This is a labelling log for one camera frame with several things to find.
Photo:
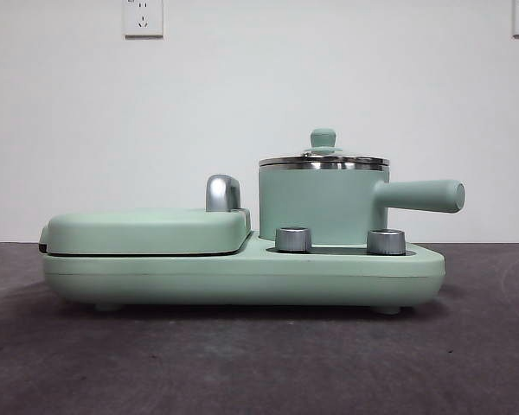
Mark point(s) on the glass lid with green knob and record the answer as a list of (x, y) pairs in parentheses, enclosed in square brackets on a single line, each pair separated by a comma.
[(323, 138)]

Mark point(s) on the silver control knob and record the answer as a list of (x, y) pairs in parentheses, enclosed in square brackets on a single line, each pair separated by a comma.
[(386, 243), (293, 240)]

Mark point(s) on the mint green hinged griddle cover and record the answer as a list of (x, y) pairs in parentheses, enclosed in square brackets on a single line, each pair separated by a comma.
[(142, 231)]

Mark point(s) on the mint green breakfast machine base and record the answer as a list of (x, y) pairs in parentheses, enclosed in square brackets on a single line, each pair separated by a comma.
[(242, 276)]

